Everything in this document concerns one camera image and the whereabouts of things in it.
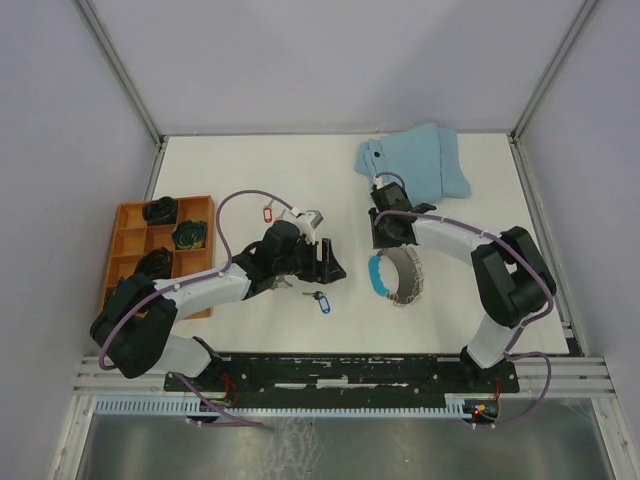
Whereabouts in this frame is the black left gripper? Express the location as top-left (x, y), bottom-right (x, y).
top-left (274, 235), bottom-right (346, 285)

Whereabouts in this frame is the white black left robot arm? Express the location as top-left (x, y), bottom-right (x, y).
top-left (90, 220), bottom-right (347, 390)

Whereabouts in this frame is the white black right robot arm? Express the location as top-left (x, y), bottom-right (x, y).
top-left (368, 177), bottom-right (557, 391)

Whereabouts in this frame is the key with blue tag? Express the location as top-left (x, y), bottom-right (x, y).
top-left (303, 291), bottom-right (331, 314)

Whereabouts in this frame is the light blue folded cloth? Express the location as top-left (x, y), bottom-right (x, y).
top-left (354, 123), bottom-right (472, 204)

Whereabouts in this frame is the key with red tag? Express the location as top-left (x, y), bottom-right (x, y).
top-left (262, 200), bottom-right (274, 224)

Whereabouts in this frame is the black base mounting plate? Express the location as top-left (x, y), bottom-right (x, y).
top-left (192, 353), bottom-right (520, 394)

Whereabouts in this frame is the orange compartment tray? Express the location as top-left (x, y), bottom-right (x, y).
top-left (100, 196), bottom-right (215, 305)

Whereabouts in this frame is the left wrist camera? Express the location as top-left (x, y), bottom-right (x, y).
top-left (294, 210), bottom-right (324, 238)

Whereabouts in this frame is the green blue coiled strap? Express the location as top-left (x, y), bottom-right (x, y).
top-left (172, 218), bottom-right (208, 251)

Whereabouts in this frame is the black coiled strap bottom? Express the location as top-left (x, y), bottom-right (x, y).
top-left (133, 248), bottom-right (175, 281)

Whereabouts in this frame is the black coiled strap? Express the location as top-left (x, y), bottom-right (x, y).
top-left (143, 197), bottom-right (179, 224)
top-left (133, 248), bottom-right (175, 281)

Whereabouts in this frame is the black coiled strap top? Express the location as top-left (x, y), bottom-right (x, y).
top-left (143, 197), bottom-right (179, 224)

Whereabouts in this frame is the white slotted cable duct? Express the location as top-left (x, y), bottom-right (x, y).
top-left (94, 394), bottom-right (476, 416)

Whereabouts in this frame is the aluminium frame rail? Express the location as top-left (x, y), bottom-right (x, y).
top-left (508, 0), bottom-right (640, 357)

